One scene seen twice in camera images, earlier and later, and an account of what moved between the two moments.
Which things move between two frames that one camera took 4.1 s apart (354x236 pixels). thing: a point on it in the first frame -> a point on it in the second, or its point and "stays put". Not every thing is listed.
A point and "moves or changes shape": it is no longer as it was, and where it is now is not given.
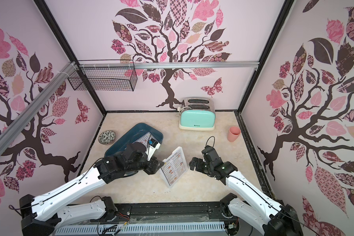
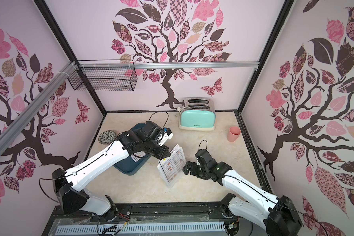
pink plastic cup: [233, 133] stays put
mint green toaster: [197, 113] stays put
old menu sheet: [173, 167] moves or changes shape
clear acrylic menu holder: [175, 166] stays put
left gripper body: [150, 166] -> [159, 151]
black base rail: [176, 212] stays put
